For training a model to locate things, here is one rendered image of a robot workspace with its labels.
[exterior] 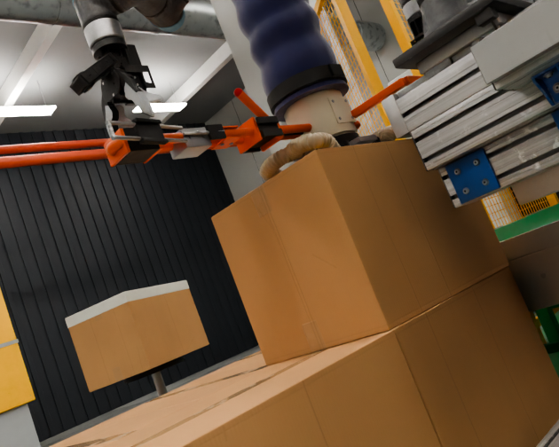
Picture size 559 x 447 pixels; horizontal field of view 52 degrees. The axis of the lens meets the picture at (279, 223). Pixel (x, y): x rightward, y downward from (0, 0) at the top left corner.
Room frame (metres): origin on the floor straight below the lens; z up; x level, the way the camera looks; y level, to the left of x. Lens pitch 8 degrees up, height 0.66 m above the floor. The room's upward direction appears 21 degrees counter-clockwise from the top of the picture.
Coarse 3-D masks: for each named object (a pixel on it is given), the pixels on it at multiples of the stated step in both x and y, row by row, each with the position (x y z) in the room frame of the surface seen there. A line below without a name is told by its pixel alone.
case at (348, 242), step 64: (256, 192) 1.32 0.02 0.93; (320, 192) 1.19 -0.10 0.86; (384, 192) 1.29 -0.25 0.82; (256, 256) 1.37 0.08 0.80; (320, 256) 1.24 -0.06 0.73; (384, 256) 1.23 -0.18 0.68; (448, 256) 1.40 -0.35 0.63; (256, 320) 1.43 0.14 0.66; (320, 320) 1.29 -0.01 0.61; (384, 320) 1.17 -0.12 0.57
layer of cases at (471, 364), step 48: (480, 288) 1.46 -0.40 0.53; (384, 336) 1.14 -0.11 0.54; (432, 336) 1.25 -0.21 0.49; (480, 336) 1.39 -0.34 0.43; (528, 336) 1.55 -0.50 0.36; (192, 384) 1.84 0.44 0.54; (240, 384) 1.26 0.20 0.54; (288, 384) 0.97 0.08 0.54; (336, 384) 1.01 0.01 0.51; (384, 384) 1.10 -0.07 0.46; (432, 384) 1.20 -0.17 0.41; (480, 384) 1.33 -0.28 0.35; (528, 384) 1.48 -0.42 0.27; (96, 432) 1.48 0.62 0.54; (144, 432) 1.09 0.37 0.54; (192, 432) 0.86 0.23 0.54; (240, 432) 0.85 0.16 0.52; (288, 432) 0.91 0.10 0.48; (336, 432) 0.98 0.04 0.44; (384, 432) 1.06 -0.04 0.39; (432, 432) 1.16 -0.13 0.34; (480, 432) 1.27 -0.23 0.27; (528, 432) 1.41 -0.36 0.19
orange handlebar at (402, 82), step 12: (396, 84) 1.39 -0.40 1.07; (408, 84) 1.39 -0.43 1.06; (384, 96) 1.42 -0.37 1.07; (360, 108) 1.48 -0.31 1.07; (228, 132) 1.25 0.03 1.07; (240, 132) 1.28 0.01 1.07; (252, 132) 1.30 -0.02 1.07; (288, 132) 1.40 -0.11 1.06; (108, 144) 1.06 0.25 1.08; (120, 144) 1.06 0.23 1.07; (168, 144) 1.18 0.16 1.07; (216, 144) 1.27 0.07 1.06; (228, 144) 1.29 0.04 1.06; (240, 144) 1.34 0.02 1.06
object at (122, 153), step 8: (128, 128) 1.07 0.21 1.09; (136, 136) 1.08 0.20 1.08; (104, 144) 1.10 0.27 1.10; (128, 144) 1.06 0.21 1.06; (136, 144) 1.07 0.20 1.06; (120, 152) 1.07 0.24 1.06; (128, 152) 1.06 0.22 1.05; (136, 152) 1.08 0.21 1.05; (144, 152) 1.09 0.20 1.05; (152, 152) 1.11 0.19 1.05; (112, 160) 1.10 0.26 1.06; (120, 160) 1.09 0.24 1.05; (128, 160) 1.10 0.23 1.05; (136, 160) 1.12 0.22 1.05; (144, 160) 1.14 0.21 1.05
